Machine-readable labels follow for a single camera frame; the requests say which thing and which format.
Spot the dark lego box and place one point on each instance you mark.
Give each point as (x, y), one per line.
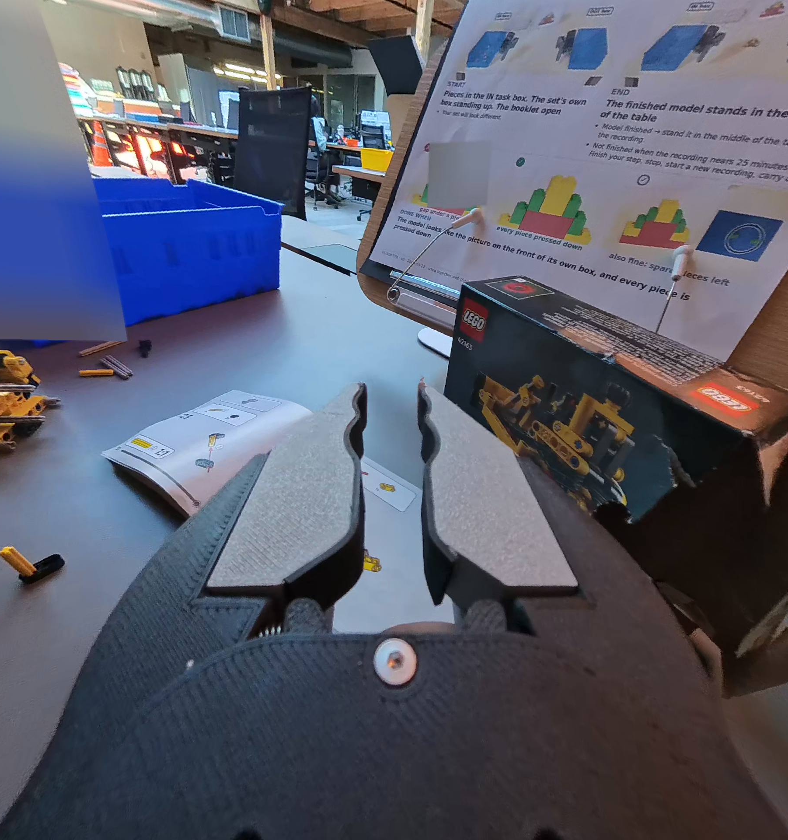
(564, 407)

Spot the short yellow lego axle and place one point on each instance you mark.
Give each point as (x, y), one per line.
(96, 373)

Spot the grey lego axle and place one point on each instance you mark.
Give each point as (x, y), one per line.
(120, 364)
(102, 348)
(113, 366)

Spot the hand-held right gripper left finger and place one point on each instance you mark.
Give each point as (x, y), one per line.
(289, 512)

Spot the printed instruction sheet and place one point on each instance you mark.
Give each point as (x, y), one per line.
(597, 164)

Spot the open instruction booklet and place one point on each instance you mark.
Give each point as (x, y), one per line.
(223, 433)

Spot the black angled panel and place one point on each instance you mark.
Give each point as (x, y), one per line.
(397, 65)

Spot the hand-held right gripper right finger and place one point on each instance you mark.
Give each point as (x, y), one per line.
(492, 512)

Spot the black office chair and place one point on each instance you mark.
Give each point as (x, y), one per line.
(320, 164)

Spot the white stand base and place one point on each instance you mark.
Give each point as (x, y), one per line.
(434, 342)

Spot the wooden document stand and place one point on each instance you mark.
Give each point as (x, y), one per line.
(774, 354)

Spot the black lego pin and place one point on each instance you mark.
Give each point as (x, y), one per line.
(145, 348)

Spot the yellow axle with black connector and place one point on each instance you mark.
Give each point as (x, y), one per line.
(36, 568)

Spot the yellow storage bin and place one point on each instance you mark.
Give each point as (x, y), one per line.
(375, 159)

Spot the blue plastic bin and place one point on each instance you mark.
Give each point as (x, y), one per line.
(190, 262)

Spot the yellow lego bulldozer model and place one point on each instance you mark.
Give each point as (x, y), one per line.
(0, 407)

